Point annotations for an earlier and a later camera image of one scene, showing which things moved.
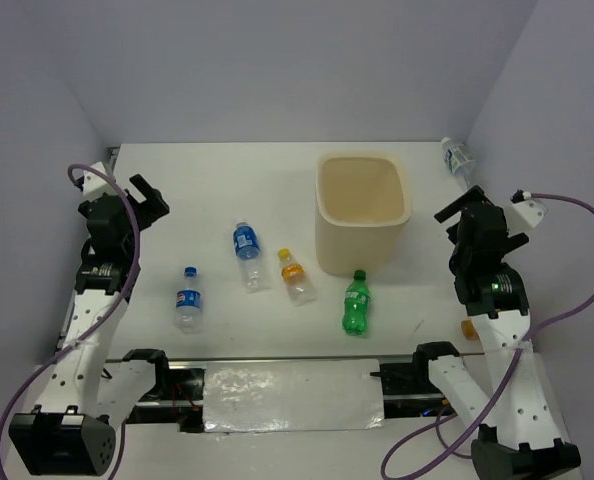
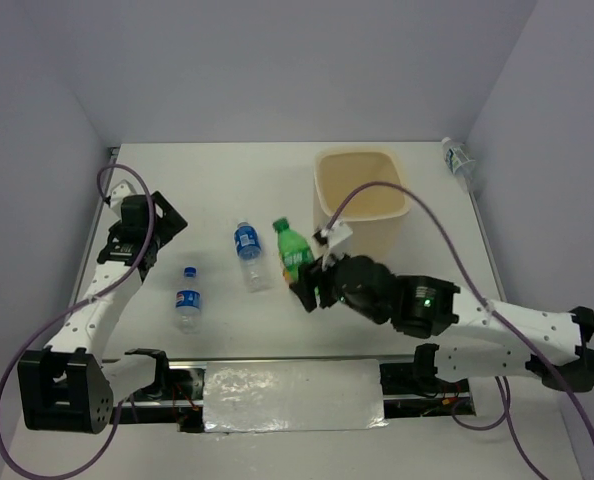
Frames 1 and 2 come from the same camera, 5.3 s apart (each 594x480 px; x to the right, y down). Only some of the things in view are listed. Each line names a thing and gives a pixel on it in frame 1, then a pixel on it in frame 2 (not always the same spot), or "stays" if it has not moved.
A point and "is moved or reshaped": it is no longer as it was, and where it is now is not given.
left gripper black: (155, 207) → (171, 223)
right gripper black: (456, 205) → (303, 286)
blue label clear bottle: (247, 247) stays
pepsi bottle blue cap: (188, 305) stays
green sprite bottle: (356, 304) is moved or reshaped
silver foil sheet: (263, 396) stays
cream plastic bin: (363, 203) stays
